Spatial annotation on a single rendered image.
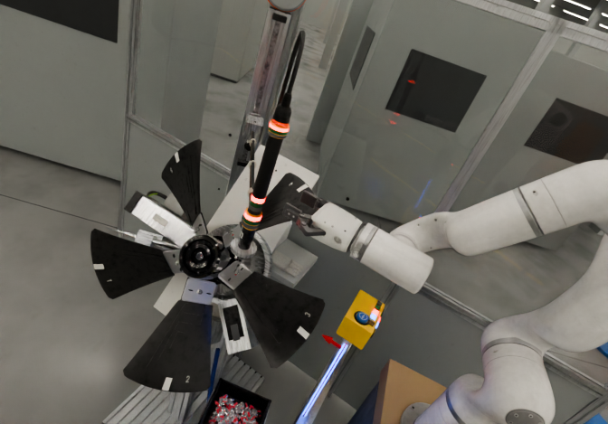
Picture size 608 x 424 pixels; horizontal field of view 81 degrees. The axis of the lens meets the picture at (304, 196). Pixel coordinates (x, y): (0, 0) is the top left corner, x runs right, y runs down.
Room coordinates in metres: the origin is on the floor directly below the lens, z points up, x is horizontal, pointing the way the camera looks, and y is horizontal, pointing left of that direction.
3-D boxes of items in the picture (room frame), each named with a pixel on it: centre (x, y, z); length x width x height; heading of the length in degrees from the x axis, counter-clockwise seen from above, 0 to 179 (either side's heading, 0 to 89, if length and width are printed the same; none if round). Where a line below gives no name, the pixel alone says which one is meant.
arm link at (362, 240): (0.64, -0.15, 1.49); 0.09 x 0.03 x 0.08; 162
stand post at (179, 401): (0.86, 0.20, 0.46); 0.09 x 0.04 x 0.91; 72
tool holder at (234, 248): (0.73, 0.11, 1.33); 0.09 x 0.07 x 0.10; 17
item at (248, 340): (0.74, 0.05, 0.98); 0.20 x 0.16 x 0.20; 162
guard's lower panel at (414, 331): (1.41, -0.12, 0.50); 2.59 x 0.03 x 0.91; 72
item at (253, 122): (1.32, 0.29, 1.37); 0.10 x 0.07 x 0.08; 17
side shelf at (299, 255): (1.28, 0.04, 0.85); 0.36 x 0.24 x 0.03; 72
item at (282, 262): (1.20, -0.03, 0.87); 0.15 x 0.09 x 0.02; 76
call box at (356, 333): (0.89, -0.33, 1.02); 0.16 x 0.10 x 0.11; 162
